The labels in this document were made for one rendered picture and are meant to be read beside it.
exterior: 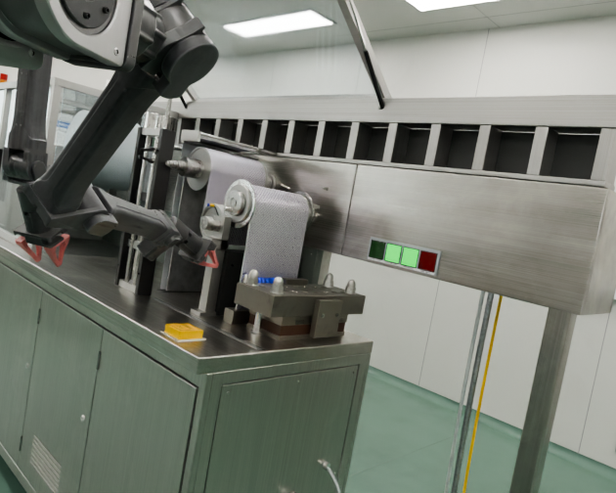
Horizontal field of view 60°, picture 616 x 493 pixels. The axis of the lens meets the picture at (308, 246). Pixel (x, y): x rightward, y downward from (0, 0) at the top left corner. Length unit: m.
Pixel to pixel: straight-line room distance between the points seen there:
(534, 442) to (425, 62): 3.52
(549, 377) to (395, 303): 2.93
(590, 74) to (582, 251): 2.74
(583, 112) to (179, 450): 1.25
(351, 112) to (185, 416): 1.07
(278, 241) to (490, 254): 0.63
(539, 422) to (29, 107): 1.46
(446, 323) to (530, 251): 2.80
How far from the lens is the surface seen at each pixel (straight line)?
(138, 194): 1.88
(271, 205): 1.63
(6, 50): 0.65
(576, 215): 1.41
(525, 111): 1.51
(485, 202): 1.50
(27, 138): 1.30
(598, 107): 1.46
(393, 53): 4.88
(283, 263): 1.70
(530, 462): 1.67
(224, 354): 1.31
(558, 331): 1.59
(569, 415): 3.93
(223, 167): 1.80
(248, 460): 1.50
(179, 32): 0.73
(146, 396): 1.52
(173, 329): 1.39
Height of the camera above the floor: 1.28
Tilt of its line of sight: 4 degrees down
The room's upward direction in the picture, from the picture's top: 10 degrees clockwise
